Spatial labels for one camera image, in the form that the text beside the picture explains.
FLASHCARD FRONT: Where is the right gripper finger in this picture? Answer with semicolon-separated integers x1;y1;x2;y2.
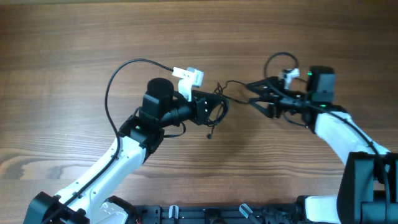
246;77;284;96
248;98;275;118

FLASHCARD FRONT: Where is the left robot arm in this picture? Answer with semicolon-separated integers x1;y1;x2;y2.
24;78;228;223

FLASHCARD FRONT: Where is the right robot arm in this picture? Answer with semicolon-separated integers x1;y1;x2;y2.
246;66;397;223

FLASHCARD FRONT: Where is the right camera cable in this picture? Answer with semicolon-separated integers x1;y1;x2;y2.
263;52;391;224

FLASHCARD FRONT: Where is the camera cable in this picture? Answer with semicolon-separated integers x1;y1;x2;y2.
263;52;391;224
40;58;174;224

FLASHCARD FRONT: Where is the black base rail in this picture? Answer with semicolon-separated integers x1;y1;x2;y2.
125;203;305;224

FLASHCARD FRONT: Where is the left camera cable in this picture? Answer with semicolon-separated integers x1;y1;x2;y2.
40;58;174;224

